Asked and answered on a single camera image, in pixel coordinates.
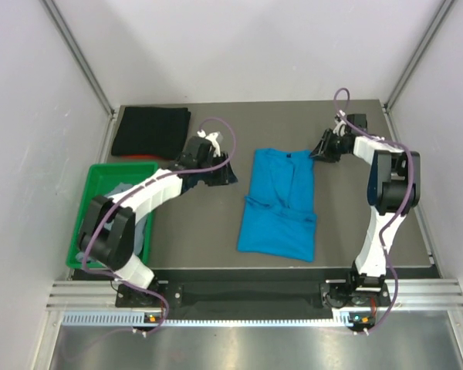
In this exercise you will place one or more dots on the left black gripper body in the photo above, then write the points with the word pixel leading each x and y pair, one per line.
pixel 211 177

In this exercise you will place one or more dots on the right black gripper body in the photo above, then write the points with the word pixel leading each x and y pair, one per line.
pixel 335 148

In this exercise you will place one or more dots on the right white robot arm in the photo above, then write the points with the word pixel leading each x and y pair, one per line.
pixel 393 189

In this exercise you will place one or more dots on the left aluminium frame post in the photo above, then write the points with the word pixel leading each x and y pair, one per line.
pixel 72 45

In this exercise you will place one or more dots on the green plastic bin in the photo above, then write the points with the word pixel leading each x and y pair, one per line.
pixel 101 179

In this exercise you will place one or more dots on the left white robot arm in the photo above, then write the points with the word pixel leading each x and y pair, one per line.
pixel 114 249

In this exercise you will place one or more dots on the slotted cable duct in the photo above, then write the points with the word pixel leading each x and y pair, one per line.
pixel 147 320

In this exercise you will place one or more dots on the right aluminium frame post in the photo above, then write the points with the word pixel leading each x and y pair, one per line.
pixel 431 30

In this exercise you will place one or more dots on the grey t shirt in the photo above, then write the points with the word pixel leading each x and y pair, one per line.
pixel 139 232

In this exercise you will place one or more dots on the aluminium frame post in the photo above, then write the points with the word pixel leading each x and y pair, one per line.
pixel 72 45
pixel 431 30

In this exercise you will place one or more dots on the folded red t shirt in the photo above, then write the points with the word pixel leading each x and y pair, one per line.
pixel 141 157

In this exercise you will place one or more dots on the aluminium front rail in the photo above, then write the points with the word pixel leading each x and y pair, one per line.
pixel 81 295

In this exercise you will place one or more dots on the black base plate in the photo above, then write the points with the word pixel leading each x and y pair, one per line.
pixel 258 299

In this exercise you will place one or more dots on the folded black t shirt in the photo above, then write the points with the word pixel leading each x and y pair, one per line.
pixel 152 131

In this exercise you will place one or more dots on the blue t shirt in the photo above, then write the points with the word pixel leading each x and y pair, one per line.
pixel 279 217

